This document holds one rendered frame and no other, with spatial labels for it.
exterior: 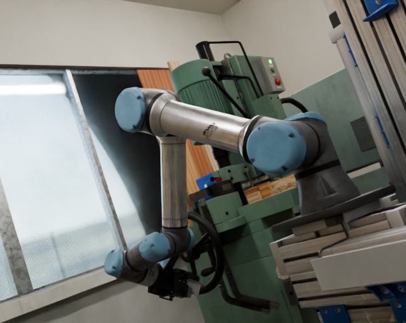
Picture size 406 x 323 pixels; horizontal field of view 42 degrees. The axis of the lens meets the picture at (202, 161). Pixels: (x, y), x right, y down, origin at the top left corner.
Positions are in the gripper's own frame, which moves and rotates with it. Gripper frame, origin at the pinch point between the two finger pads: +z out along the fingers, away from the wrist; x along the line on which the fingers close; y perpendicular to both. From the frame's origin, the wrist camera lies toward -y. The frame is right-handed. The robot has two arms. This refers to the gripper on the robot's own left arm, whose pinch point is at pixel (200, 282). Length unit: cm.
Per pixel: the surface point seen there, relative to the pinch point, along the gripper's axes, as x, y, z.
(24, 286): -138, -25, 5
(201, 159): -122, -139, 111
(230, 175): -2.7, -46.5, 16.1
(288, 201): 26.9, -25.0, 12.8
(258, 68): 8, -97, 22
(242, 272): -1.8, -9.1, 22.1
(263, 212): 16.0, -24.4, 13.2
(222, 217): 5.6, -22.4, 3.8
